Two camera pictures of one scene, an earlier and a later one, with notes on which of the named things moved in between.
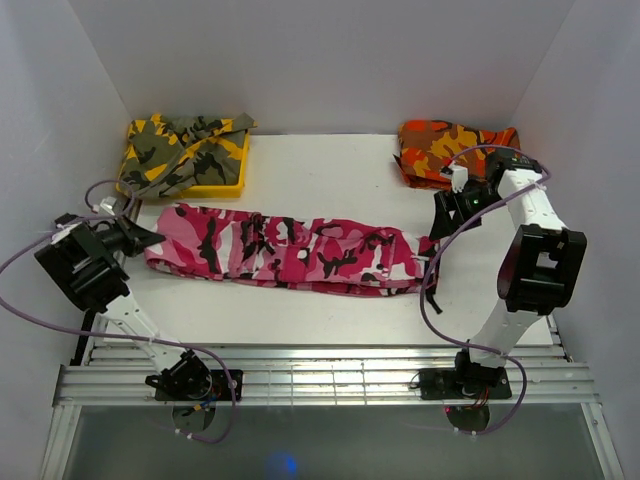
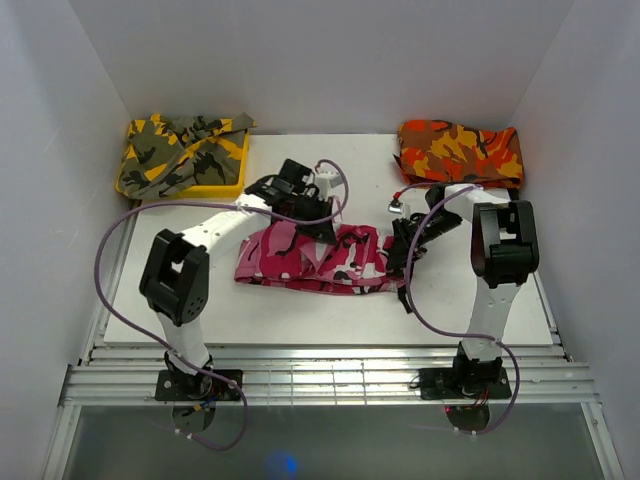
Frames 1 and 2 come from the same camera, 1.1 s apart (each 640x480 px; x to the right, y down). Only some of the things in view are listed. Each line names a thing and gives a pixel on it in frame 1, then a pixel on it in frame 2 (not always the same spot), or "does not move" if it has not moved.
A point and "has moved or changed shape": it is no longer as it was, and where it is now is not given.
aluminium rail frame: x=115 y=375 does not move
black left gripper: x=136 y=237 -> x=321 y=231
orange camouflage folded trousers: x=428 y=145 does not move
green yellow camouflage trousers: x=162 y=155 does not move
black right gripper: x=446 y=201 -> x=402 y=237
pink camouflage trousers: x=240 y=245 has moved or changed shape
